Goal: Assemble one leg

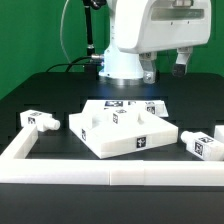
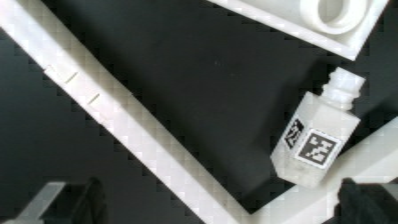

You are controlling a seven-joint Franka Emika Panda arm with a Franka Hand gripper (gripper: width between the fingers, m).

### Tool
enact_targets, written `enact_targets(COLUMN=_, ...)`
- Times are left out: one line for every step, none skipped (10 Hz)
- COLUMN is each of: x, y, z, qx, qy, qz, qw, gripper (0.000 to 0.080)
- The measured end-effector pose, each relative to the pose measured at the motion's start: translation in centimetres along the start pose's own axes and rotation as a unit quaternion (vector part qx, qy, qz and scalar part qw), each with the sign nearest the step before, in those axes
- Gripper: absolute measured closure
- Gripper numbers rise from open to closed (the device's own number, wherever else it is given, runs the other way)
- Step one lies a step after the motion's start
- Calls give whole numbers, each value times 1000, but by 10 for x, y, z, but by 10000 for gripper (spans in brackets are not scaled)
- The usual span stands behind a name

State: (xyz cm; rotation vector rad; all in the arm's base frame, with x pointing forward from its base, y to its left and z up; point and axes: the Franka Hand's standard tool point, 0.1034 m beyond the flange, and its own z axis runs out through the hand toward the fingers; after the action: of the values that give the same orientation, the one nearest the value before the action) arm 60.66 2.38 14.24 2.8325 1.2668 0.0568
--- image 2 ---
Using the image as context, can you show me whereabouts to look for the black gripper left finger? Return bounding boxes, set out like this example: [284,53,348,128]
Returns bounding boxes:
[5,177,110,224]

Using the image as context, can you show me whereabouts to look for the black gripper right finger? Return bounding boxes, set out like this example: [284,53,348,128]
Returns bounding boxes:
[330,178,398,224]

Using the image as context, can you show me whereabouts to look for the white square tabletop part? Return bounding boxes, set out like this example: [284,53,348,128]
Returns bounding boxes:
[208,0,389,60]

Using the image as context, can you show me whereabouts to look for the white table leg right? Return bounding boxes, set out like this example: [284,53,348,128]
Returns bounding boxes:
[270,68,366,188]

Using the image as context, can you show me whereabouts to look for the white U-shaped obstacle fence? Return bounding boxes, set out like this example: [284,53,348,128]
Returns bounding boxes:
[0,0,398,224]

